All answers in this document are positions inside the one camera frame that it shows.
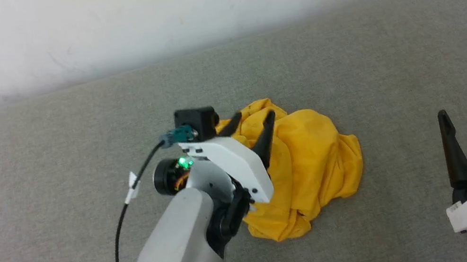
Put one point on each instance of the yellow garment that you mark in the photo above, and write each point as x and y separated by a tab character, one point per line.
315	159

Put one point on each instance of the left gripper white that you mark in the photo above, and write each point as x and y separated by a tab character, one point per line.
245	167

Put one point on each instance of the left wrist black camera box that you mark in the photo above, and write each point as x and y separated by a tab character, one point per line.
195	121

